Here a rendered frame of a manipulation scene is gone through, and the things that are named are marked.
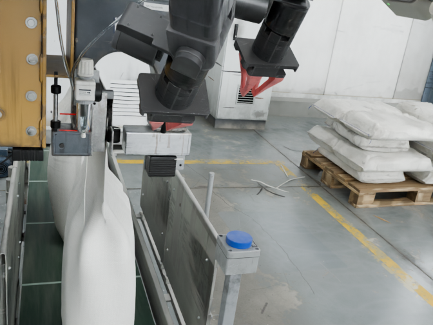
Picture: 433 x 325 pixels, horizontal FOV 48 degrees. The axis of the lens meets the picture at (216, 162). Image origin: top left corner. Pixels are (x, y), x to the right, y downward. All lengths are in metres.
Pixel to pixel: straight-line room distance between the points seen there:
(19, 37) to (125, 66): 2.85
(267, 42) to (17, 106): 0.51
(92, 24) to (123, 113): 2.93
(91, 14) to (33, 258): 1.11
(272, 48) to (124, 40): 0.27
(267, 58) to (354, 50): 5.29
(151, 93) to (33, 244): 1.35
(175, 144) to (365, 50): 5.21
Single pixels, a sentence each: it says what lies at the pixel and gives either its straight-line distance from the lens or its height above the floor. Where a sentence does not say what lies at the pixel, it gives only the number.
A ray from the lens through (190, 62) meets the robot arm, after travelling 0.56.
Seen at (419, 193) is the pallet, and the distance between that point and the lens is 3.97.
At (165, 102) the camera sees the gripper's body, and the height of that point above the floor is 1.22.
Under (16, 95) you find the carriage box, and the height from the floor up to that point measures 1.13.
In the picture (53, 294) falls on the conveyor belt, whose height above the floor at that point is 0.38.
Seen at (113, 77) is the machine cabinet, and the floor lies 0.60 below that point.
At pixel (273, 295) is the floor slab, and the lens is 2.48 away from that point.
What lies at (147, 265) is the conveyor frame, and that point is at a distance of 1.79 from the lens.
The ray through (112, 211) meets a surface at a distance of 1.18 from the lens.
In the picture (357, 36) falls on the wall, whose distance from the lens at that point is 6.08.
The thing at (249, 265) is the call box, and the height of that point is 0.80.
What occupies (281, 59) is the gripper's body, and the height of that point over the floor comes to 1.28.
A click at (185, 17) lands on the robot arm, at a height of 1.35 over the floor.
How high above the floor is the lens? 1.39
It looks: 20 degrees down
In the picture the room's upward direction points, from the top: 8 degrees clockwise
